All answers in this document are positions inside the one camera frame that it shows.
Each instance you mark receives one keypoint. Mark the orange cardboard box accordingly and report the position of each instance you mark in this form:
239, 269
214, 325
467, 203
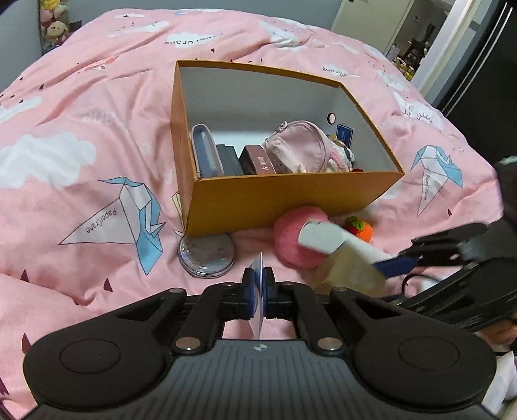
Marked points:
262, 202

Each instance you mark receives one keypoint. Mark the dark wardrobe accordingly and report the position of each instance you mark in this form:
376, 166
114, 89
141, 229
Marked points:
496, 80

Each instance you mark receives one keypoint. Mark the dusty pink pouch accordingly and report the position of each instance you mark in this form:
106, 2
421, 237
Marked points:
299, 147

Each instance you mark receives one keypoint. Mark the white door frame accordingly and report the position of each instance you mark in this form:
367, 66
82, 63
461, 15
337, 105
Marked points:
448, 44

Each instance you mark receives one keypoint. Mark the black flat box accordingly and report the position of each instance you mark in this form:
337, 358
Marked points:
230, 161

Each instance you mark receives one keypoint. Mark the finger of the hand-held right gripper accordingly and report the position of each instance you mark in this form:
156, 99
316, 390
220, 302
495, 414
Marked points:
398, 264
428, 297

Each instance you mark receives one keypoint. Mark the white squeeze tube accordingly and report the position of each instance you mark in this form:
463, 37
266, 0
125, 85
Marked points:
343, 240

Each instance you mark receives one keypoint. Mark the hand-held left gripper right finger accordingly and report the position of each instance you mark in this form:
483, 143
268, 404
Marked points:
268, 291

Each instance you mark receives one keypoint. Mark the column of plush toys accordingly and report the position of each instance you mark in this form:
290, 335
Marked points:
54, 28

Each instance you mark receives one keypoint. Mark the blue and white card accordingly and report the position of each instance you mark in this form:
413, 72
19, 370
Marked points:
260, 262

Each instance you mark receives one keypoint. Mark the dark wooden chair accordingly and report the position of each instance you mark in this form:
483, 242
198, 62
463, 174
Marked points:
412, 48

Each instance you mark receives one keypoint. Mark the orange crochet fruit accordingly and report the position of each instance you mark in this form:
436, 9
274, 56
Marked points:
363, 232

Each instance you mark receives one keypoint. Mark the beige translucent packet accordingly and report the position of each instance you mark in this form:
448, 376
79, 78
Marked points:
351, 276

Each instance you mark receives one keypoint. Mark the cluster of yellow objects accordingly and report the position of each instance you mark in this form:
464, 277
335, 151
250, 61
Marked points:
404, 66

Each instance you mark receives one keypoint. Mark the pink cloud-print blanket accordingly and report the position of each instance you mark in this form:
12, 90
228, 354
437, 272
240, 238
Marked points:
80, 161

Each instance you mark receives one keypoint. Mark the blue-lidded clear case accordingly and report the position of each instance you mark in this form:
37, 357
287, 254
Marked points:
206, 149

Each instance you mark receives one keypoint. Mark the mauve rectangular box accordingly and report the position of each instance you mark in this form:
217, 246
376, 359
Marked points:
256, 159

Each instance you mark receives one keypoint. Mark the blue label card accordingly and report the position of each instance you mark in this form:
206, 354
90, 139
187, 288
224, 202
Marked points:
345, 134

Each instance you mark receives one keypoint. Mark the white door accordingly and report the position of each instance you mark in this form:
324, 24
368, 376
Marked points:
371, 20

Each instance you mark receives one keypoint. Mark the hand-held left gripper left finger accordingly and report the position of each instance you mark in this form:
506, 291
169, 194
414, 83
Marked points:
249, 290

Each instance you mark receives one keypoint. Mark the pink fluffy pompom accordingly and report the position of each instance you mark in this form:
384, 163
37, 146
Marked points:
289, 242

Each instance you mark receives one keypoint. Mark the white crochet bunny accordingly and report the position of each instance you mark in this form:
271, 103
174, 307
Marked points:
341, 155

